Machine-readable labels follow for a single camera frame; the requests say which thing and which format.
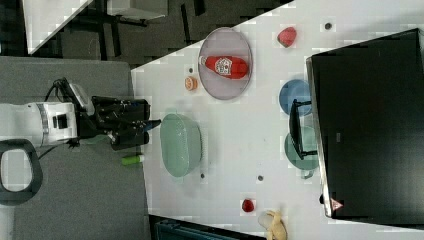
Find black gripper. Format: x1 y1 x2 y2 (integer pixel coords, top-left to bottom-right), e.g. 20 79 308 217
77 96 161 151

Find green plastic strainer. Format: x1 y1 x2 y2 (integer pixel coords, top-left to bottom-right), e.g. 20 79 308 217
160 113 202 177

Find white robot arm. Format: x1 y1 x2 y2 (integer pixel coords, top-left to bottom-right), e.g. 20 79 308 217
1 96 161 151

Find green marker pen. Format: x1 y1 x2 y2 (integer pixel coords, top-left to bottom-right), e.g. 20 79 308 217
121 155 144 166

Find orange slice toy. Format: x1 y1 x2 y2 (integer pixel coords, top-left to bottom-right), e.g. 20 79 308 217
185 76 198 91

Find red ketchup bottle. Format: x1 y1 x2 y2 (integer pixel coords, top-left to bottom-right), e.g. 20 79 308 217
199 56 249 79

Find dark teal crate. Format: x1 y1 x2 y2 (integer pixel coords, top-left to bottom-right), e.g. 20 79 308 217
154 220 240 240

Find grey round plate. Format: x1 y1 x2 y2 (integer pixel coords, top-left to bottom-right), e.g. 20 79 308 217
198 28 253 100

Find strawberry toy near banana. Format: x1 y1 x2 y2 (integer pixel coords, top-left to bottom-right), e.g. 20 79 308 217
242 199 254 213

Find blue bowl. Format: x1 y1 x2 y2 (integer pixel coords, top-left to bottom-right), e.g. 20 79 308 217
279 79 311 115

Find banana peel toy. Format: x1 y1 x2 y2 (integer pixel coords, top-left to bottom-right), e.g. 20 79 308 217
258 210 287 240

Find green mug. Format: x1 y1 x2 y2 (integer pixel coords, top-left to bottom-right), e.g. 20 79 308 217
284 126 319 179

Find strawberry toy near plate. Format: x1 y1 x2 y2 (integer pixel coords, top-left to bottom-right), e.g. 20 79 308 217
277 27 297 48

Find black toaster oven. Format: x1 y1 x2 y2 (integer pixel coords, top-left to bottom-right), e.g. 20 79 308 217
289 29 424 229

